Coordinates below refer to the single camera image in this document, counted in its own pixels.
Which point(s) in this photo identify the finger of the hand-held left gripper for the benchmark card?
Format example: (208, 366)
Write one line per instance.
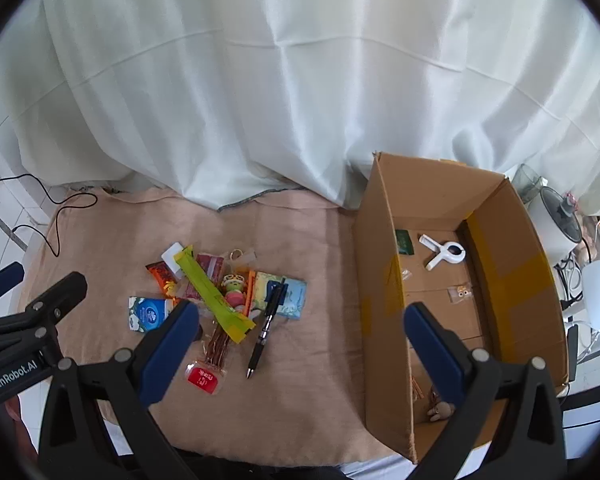
(55, 297)
(2, 277)

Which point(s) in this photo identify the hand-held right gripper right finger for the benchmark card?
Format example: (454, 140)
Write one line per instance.
(432, 347)

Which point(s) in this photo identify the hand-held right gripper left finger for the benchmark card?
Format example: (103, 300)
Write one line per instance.
(170, 350)

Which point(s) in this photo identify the blue tissue pack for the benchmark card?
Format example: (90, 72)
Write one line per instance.
(147, 314)

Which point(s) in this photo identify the green pink toy doll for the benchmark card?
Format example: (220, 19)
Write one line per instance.
(235, 290)

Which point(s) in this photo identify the white USB charger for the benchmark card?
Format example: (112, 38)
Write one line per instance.
(172, 257)

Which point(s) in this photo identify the cardboard box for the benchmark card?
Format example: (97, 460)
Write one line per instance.
(380, 260)

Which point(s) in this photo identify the brown stick snack packet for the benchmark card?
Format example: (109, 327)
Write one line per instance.
(215, 350)

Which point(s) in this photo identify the small clear bag orange beads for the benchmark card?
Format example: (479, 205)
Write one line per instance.
(461, 291)

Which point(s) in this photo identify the small beige plush toy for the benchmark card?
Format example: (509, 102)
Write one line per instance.
(437, 412)

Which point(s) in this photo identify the long yellow-green packet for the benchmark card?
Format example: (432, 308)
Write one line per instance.
(210, 292)

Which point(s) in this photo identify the orange-brown snack packet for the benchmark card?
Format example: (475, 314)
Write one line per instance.
(161, 275)

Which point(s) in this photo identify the dark red patterned packet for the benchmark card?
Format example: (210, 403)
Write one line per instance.
(212, 267)

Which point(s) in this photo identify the white plastic clip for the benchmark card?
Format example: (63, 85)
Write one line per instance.
(450, 252)

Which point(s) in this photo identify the black pen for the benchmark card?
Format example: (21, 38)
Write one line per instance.
(265, 332)

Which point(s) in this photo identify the green packet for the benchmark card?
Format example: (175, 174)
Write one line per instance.
(404, 242)

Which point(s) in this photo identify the light blue yellow packet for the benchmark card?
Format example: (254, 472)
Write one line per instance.
(292, 300)

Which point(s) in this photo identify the white rice cooker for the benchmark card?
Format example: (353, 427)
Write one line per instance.
(550, 230)

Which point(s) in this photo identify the clear plastic jug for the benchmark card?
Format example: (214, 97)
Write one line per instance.
(525, 180)

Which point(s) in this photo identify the white curtain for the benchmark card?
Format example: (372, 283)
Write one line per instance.
(280, 85)

